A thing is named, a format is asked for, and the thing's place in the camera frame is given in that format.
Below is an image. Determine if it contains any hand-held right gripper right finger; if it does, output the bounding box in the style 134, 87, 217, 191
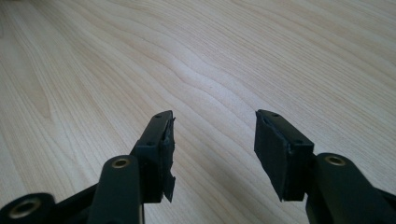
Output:
253, 108, 316, 203

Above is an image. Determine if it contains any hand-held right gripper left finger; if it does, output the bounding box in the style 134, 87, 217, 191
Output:
130, 109, 177, 205

